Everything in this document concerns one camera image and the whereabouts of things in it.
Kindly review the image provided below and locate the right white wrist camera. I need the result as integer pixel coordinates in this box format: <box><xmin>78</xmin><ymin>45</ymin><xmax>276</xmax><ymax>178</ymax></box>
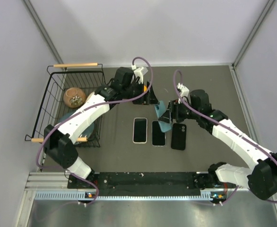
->
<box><xmin>177</xmin><ymin>83</ymin><xmax>190</xmax><ymax>104</ymax></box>

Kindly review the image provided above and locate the beige oval plate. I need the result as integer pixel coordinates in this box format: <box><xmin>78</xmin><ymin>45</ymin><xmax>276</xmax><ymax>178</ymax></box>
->
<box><xmin>86</xmin><ymin>92</ymin><xmax>95</xmax><ymax>102</ymax></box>

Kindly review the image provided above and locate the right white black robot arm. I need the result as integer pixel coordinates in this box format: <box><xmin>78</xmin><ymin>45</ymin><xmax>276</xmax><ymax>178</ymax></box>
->
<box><xmin>153</xmin><ymin>83</ymin><xmax>277</xmax><ymax>201</ymax></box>

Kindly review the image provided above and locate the grey cable duct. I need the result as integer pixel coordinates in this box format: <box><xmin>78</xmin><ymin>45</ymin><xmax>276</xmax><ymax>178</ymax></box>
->
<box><xmin>34</xmin><ymin>191</ymin><xmax>225</xmax><ymax>201</ymax></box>

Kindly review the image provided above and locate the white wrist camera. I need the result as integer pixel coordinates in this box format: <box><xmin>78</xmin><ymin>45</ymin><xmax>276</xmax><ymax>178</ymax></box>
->
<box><xmin>177</xmin><ymin>83</ymin><xmax>190</xmax><ymax>104</ymax></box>
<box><xmin>131</xmin><ymin>65</ymin><xmax>148</xmax><ymax>84</ymax></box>

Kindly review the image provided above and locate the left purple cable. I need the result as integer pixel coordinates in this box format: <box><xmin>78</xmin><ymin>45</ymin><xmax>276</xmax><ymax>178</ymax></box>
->
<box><xmin>34</xmin><ymin>56</ymin><xmax>153</xmax><ymax>223</ymax></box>

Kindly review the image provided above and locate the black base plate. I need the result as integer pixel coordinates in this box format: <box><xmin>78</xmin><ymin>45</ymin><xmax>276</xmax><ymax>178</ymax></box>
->
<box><xmin>67</xmin><ymin>172</ymin><xmax>226</xmax><ymax>191</ymax></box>

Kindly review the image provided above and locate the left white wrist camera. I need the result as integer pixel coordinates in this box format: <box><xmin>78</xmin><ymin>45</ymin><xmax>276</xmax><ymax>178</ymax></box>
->
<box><xmin>131</xmin><ymin>65</ymin><xmax>148</xmax><ymax>84</ymax></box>

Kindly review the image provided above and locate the clear transparent phone case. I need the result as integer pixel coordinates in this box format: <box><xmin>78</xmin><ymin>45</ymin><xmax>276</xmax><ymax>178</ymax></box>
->
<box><xmin>151</xmin><ymin>120</ymin><xmax>166</xmax><ymax>148</ymax></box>

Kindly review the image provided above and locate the brown ceramic vase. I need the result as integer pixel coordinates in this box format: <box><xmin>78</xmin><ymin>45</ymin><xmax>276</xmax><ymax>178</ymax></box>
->
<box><xmin>63</xmin><ymin>87</ymin><xmax>87</xmax><ymax>108</ymax></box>

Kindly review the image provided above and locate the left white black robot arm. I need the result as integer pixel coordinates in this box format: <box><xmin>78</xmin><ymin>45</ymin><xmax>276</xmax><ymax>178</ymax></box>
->
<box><xmin>43</xmin><ymin>65</ymin><xmax>151</xmax><ymax>188</ymax></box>

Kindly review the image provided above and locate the blue grey ceramic bowl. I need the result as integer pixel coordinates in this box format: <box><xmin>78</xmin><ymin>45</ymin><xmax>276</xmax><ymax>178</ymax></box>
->
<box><xmin>57</xmin><ymin>111</ymin><xmax>95</xmax><ymax>138</ymax></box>

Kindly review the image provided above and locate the black wire basket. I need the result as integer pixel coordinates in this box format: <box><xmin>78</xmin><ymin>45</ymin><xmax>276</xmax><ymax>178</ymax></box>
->
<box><xmin>25</xmin><ymin>63</ymin><xmax>106</xmax><ymax>142</ymax></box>

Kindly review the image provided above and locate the teal phone case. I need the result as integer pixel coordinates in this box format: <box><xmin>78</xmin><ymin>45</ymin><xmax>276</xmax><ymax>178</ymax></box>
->
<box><xmin>155</xmin><ymin>101</ymin><xmax>172</xmax><ymax>132</ymax></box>

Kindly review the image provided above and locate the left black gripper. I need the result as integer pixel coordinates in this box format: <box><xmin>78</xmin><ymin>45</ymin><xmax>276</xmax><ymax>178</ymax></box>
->
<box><xmin>121</xmin><ymin>80</ymin><xmax>159</xmax><ymax>105</ymax></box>

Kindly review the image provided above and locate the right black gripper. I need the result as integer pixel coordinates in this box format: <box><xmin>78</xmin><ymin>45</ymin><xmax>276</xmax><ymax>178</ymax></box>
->
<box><xmin>159</xmin><ymin>98</ymin><xmax>200</xmax><ymax>124</ymax></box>

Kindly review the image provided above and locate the beige phone case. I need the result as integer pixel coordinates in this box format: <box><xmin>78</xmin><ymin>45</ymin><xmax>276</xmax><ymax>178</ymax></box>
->
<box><xmin>132</xmin><ymin>117</ymin><xmax>148</xmax><ymax>144</ymax></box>

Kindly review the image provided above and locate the black phone case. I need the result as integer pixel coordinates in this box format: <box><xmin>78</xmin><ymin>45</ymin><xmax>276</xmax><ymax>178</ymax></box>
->
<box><xmin>171</xmin><ymin>123</ymin><xmax>187</xmax><ymax>151</ymax></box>

